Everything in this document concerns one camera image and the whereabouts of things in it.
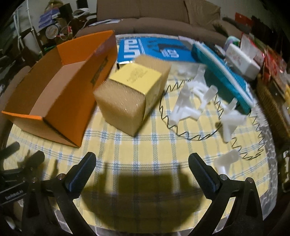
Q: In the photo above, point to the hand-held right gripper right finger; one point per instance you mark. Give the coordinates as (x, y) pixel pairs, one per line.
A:
(205, 175)

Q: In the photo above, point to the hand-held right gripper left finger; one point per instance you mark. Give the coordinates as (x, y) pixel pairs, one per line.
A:
(77, 178)

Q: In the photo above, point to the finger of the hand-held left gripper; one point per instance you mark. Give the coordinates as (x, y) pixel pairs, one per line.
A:
(36, 158)
(11, 149)

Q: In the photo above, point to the orange cardboard box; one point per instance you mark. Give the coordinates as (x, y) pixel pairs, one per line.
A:
(68, 102)

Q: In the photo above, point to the pile of white pipe connectors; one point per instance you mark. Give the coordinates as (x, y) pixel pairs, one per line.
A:
(185, 109)

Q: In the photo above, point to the tan box with yellow face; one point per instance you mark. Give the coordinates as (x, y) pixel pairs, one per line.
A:
(122, 106)

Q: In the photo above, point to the long teal box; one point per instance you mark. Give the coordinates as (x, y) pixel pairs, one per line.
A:
(217, 68)

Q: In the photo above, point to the blue printed silver box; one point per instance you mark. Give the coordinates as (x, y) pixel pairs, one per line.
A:
(154, 48)

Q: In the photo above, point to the yellow checked tablecloth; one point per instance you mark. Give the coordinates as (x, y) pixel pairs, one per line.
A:
(145, 149)

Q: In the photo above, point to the wicker basket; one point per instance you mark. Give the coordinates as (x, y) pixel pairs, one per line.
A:
(271, 109)

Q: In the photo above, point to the white tissue box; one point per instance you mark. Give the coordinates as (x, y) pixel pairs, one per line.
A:
(242, 61)

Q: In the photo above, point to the black remote control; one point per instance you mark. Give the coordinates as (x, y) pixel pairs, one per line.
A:
(217, 50)

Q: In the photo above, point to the pile of red packets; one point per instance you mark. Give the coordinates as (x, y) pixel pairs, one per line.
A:
(273, 63)

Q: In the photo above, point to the red and white plastic bag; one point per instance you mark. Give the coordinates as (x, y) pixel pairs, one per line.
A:
(248, 45)

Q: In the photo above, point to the purple and green round container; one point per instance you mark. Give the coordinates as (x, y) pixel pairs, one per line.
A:
(233, 41)

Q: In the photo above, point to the white paper sheet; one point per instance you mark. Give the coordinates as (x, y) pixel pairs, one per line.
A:
(106, 22)

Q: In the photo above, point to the brown sofa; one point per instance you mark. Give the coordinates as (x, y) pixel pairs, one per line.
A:
(158, 22)

